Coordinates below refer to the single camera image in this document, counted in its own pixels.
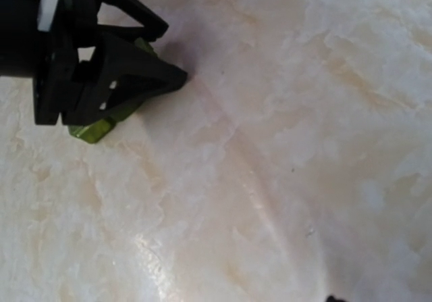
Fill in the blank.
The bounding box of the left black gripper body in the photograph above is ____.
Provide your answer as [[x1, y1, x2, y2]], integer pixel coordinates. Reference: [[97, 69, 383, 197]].
[[1, 0, 101, 126]]

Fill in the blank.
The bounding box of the green weekly pill organizer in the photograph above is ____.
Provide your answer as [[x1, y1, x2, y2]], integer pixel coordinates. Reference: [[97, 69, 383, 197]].
[[68, 38, 159, 145]]

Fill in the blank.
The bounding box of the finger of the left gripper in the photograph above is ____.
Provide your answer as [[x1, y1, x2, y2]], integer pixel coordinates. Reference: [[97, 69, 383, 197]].
[[61, 32, 188, 126], [97, 0, 169, 42]]

